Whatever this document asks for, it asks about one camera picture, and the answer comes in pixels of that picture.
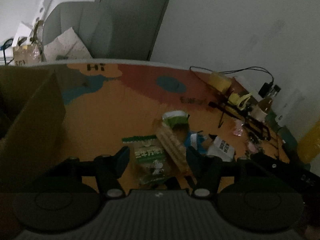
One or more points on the grey chair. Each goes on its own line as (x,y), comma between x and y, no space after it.
(72,15)

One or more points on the white QR code packet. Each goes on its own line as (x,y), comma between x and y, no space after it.
(221,148)

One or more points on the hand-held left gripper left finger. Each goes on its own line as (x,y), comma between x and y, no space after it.
(122,156)

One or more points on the yellow bottle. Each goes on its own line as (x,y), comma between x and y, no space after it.
(310,142)

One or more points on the brown cardboard box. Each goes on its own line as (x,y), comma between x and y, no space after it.
(37,120)

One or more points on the brown slender object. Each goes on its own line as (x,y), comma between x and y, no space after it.
(37,30)

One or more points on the brown glass bottle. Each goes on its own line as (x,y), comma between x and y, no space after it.
(265,105)

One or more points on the blue snack packet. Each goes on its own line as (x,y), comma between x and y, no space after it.
(197,140)

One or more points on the green and white snack packet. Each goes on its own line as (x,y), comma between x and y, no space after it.
(175,120)

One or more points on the tan cracker packet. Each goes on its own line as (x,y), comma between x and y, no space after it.
(170,142)

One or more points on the black charger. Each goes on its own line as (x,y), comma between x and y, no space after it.
(265,89)

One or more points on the white printed cloth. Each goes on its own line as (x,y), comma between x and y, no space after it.
(67,45)

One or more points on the small pink packet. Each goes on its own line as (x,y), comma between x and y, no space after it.
(238,128)

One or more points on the grey door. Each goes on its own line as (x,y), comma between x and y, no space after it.
(140,17)

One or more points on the yellow tape roll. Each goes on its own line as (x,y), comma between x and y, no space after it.
(236,98)

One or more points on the dark green packet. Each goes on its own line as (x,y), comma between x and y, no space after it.
(273,118)

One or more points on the small cardboard box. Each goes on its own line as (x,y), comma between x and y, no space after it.
(22,55)

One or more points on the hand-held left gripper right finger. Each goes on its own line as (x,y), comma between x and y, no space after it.
(192,158)

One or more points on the small pink round item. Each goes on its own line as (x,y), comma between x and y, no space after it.
(252,146)

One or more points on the white paper sheet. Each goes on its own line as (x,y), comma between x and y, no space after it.
(22,30)

